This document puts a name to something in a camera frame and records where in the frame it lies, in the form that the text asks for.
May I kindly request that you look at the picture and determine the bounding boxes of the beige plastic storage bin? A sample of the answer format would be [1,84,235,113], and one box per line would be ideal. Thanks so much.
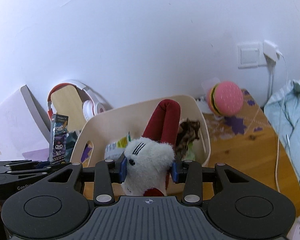
[69,95,212,170]

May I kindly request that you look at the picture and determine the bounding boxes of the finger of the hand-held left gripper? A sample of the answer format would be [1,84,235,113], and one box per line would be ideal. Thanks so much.
[0,168,56,181]
[0,160,50,170]

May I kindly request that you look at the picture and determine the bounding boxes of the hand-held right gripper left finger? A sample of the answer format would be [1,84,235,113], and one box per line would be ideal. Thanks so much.
[40,156,127,205]

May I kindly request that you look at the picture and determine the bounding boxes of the grey snack packet green label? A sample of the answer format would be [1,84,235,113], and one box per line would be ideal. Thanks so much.
[104,131,133,160]

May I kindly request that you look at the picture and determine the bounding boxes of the thin white charging cable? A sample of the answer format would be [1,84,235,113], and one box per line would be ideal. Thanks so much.
[275,50,290,194]

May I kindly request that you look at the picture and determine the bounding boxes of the dark long cartoon box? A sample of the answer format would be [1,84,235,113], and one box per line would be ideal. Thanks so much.
[49,114,71,164]

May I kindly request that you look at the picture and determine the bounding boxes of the white plush toy red ears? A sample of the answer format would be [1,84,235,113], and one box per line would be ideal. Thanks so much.
[120,99,182,197]

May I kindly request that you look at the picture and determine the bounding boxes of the white wall switch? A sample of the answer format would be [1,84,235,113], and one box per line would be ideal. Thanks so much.
[237,42,264,69]

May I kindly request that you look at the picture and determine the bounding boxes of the dark green packet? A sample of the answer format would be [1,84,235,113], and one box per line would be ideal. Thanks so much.
[66,130,80,155]

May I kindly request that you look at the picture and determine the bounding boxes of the light blue cloth bag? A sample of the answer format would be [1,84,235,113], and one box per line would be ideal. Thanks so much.
[264,79,300,188]

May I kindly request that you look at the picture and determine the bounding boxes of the green cartoon pyramid snack bag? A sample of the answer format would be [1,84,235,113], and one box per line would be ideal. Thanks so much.
[184,140,198,160]

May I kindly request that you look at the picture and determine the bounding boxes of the purple flower patterned mat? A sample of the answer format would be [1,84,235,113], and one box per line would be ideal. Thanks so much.
[202,89,273,140]

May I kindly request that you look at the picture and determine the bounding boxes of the white leaning panel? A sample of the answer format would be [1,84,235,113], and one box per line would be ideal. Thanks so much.
[0,85,52,163]

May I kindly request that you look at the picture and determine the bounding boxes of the pink burger plush toy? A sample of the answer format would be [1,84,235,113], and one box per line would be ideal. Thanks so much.
[206,81,244,117]

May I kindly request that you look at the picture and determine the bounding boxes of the leopard print scrunchie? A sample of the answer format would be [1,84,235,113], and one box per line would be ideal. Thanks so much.
[175,119,202,160]

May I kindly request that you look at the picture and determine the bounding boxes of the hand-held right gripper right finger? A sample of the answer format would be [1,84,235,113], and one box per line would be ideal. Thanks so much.
[171,160,259,205]

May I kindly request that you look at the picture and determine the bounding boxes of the white and red headphones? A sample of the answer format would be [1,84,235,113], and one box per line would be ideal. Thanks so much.
[47,80,113,125]

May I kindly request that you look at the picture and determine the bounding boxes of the wooden headphone stand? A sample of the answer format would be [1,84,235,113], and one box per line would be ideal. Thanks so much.
[51,85,87,130]

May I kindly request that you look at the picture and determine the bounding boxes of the thick white power cord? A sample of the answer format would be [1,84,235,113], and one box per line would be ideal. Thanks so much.
[265,60,274,104]

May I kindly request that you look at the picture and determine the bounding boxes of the white charger plug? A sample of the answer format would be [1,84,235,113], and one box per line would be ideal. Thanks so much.
[263,39,284,65]

